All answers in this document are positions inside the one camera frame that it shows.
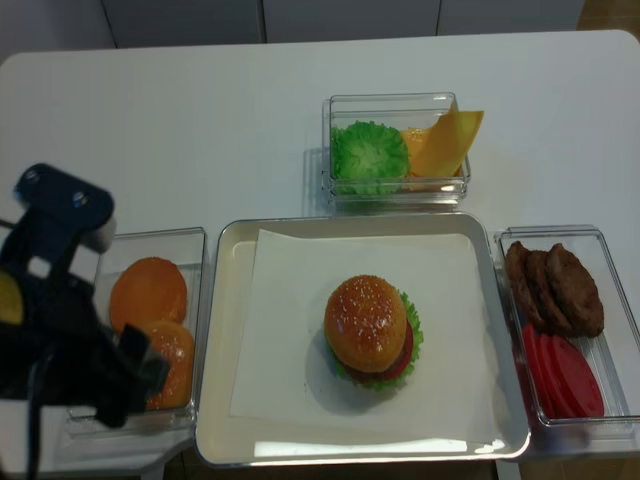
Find green lettuce in container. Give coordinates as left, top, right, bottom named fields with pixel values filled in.
left=330, top=121, right=410, bottom=180

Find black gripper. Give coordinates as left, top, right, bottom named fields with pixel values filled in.
left=1, top=252, right=170, bottom=428

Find yellow cheese slice flat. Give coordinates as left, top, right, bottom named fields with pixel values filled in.
left=401, top=128, right=432, bottom=177

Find red tomato slice under patty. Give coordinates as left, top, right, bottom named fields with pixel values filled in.
left=385, top=322, right=414, bottom=380

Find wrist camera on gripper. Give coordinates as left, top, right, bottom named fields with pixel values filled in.
left=9, top=163, right=116, bottom=263

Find sesame bun in container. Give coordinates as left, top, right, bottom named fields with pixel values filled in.
left=142, top=321, right=194, bottom=410

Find brown patty left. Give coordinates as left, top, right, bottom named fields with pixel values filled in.
left=505, top=241, right=546, bottom=333

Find sesame bun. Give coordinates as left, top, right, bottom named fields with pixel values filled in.
left=323, top=275, right=410, bottom=375
left=142, top=321, right=194, bottom=410

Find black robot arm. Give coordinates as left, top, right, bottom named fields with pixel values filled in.
left=1, top=263, right=170, bottom=428

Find yellow cheese slice upright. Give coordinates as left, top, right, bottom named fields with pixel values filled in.
left=426, top=107, right=484, bottom=177

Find sesame bun top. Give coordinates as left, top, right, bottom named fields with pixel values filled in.
left=323, top=275, right=410, bottom=375

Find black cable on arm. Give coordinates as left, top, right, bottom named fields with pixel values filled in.
left=25, top=344, right=56, bottom=480

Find white parchment paper sheet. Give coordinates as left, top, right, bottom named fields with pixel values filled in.
left=230, top=231, right=500, bottom=443

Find red tomato slice middle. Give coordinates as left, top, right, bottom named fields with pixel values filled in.
left=537, top=334, right=577, bottom=418

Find plain brown bun bottom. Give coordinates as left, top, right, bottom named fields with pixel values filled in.
left=109, top=257, right=187, bottom=332

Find clear container patties and tomato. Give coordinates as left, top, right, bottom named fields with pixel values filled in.
left=494, top=225, right=639, bottom=451

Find silver metal baking tray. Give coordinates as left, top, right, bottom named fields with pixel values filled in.
left=196, top=213, right=530, bottom=466

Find green lettuce leaf under patty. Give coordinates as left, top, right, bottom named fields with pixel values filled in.
left=329, top=291, right=424, bottom=391

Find clear container with buns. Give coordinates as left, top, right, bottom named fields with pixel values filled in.
left=65, top=228, right=210, bottom=439

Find clear container lettuce and cheese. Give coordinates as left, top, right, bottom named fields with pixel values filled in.
left=321, top=92, right=471, bottom=209

